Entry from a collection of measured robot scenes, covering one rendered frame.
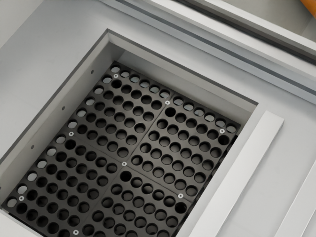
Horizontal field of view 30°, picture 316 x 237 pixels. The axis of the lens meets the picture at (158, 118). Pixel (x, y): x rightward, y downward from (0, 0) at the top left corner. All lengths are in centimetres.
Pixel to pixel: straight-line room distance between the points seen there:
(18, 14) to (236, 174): 31
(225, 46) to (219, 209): 18
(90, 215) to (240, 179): 17
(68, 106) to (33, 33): 10
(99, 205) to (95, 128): 9
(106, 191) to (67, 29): 20
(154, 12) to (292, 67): 17
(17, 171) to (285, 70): 33
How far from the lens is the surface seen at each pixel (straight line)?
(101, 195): 65
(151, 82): 71
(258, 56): 63
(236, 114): 77
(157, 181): 65
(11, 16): 71
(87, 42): 70
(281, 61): 63
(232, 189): 59
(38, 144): 73
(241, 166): 60
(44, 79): 68
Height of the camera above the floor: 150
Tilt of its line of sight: 61 degrees down
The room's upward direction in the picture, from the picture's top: 4 degrees counter-clockwise
